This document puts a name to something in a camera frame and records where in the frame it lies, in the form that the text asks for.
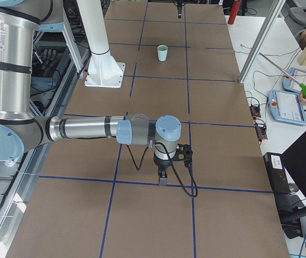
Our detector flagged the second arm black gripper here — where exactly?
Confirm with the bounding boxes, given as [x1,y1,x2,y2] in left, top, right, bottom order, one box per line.
[153,155,172,186]

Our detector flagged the mint green cup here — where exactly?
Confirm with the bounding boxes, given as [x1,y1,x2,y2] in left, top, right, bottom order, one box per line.
[158,51,168,62]
[157,45,168,51]

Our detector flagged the brown paper table cover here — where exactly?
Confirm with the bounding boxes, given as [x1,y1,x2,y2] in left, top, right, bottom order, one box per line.
[6,2,290,258]

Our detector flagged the black power strip right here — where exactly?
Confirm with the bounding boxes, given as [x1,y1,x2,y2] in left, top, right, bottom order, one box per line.
[255,124,268,141]

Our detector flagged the black box with label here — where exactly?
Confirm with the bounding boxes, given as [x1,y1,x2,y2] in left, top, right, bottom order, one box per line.
[263,152,290,195]

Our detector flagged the blue teach pendant near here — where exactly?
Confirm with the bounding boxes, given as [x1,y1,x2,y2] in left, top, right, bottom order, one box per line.
[268,90,306,126]

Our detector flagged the blue teach pendant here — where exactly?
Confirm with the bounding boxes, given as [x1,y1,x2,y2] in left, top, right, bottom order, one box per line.
[282,67,306,93]
[268,90,306,126]

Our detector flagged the blue teach pendant far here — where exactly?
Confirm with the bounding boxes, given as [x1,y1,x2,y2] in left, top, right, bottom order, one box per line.
[282,67,306,93]

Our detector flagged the grabber tool silver green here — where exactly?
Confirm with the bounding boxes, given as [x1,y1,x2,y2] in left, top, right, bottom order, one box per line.
[259,53,306,98]

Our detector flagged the red cylinder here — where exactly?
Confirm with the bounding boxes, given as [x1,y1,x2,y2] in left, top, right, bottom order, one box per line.
[227,0,241,25]

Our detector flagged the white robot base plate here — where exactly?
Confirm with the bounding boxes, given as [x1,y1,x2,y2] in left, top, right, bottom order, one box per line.
[84,52,126,89]

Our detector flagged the black hanging camera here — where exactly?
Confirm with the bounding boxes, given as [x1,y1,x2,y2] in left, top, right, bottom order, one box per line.
[173,0,184,19]

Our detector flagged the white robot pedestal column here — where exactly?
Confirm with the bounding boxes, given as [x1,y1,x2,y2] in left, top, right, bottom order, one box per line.
[77,0,110,55]

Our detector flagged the grey aluminium post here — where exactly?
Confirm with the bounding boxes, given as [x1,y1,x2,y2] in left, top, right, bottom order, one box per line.
[238,0,286,83]

